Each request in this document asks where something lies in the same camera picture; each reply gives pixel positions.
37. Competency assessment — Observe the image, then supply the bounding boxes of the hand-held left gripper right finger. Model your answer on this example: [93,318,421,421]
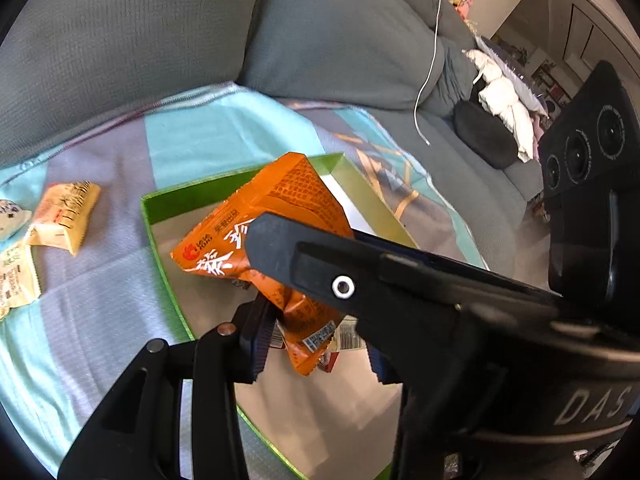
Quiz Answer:
[369,347,399,385]

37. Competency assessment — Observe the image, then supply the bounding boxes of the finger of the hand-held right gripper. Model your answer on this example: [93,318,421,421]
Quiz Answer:
[352,228,453,270]
[244,212,572,387]

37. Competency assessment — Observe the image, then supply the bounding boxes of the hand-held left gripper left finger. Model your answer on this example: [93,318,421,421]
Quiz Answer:
[57,300,277,480]

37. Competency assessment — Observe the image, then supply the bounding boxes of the red-edged white snack packet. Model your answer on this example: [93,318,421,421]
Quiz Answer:
[271,316,369,374]

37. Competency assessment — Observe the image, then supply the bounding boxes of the orange snack packet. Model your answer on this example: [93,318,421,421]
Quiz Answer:
[170,152,359,377]

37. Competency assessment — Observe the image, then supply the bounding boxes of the green cardboard box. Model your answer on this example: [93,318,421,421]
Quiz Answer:
[140,152,422,480]

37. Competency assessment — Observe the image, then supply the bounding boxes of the black round cushion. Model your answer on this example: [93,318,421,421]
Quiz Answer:
[453,100,519,170]

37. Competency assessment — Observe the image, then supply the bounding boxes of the striped printed cloth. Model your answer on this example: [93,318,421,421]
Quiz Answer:
[0,82,489,467]

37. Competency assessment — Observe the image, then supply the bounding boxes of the white bundled cloth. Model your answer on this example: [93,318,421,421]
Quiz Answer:
[462,48,539,164]

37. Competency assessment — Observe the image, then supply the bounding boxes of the lilac fringed cloth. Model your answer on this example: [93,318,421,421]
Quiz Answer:
[477,35,547,117]

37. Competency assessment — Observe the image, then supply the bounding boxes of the yellow snack packet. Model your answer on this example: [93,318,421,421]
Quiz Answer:
[25,181,102,257]

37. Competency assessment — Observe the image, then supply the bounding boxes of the cream snack packet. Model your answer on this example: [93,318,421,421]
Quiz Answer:
[0,240,42,322]

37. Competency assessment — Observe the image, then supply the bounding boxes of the grey sofa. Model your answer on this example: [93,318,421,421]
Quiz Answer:
[0,0,551,281]

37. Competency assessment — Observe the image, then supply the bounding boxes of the white crumpled snack packet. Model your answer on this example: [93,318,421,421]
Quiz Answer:
[0,199,34,242]

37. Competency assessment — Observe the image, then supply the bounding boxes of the white cable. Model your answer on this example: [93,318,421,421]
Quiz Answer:
[413,0,444,147]

